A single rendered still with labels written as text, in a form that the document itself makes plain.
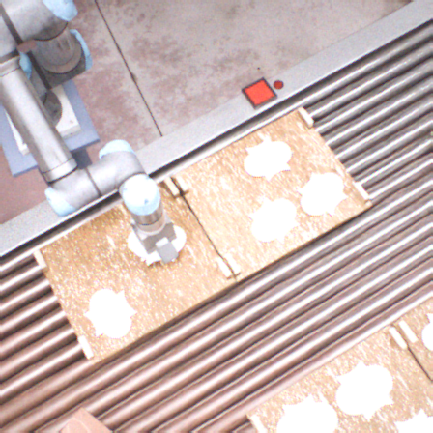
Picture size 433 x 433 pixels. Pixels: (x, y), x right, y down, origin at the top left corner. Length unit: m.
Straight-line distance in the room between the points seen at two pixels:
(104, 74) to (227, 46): 0.58
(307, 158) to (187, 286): 0.48
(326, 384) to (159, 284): 0.48
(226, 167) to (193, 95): 1.28
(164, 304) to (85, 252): 0.26
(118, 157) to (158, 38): 1.83
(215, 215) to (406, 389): 0.64
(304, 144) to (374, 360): 0.61
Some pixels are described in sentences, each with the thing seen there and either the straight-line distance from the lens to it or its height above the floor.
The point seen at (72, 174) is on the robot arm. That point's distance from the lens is 1.54.
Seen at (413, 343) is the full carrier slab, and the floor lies 0.96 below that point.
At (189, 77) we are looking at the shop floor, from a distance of 3.18.
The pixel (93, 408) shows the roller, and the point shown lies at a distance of 1.74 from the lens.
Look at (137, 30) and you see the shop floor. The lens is 3.38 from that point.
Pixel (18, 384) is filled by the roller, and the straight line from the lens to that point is 1.80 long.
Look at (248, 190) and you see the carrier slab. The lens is 1.84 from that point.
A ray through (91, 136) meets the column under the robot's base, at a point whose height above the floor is 0.87.
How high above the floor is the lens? 2.60
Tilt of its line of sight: 67 degrees down
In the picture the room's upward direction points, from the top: 8 degrees counter-clockwise
